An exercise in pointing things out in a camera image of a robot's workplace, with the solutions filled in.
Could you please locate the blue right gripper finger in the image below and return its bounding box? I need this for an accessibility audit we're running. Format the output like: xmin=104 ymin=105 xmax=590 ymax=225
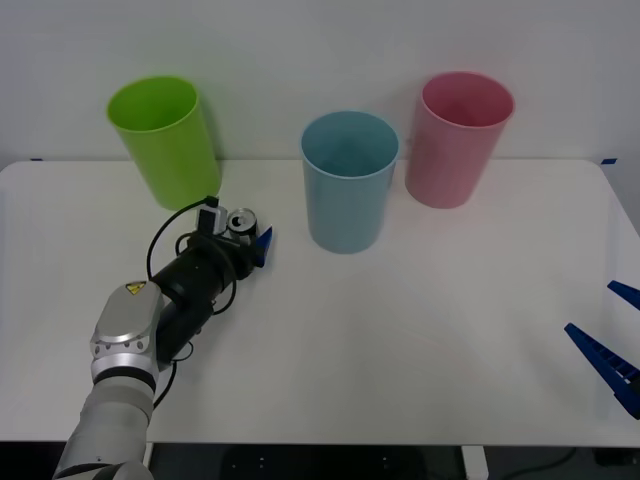
xmin=563 ymin=322 xmax=640 ymax=420
xmin=606 ymin=280 xmax=640 ymax=311

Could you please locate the black floor cable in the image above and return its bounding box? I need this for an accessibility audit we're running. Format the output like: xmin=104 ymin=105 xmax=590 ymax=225
xmin=487 ymin=446 xmax=577 ymax=477

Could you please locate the dark drink can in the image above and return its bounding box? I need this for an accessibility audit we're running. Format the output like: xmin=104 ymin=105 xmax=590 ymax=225
xmin=226 ymin=207 xmax=262 ymax=247

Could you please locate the white table leg foot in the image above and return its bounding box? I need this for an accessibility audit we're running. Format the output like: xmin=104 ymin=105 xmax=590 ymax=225
xmin=460 ymin=445 xmax=489 ymax=477

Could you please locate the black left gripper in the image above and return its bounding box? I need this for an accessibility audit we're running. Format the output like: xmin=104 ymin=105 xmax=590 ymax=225
xmin=192 ymin=225 xmax=276 ymax=281

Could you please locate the green plastic bin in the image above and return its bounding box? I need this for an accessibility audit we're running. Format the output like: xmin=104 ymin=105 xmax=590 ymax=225
xmin=106 ymin=75 xmax=222 ymax=212

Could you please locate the pale blue plastic bin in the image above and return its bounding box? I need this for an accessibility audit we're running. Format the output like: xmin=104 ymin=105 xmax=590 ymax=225
xmin=299 ymin=110 xmax=400 ymax=255

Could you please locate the pink plastic bin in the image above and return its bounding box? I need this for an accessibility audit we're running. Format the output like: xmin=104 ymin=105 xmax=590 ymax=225
xmin=404 ymin=71 xmax=516 ymax=210

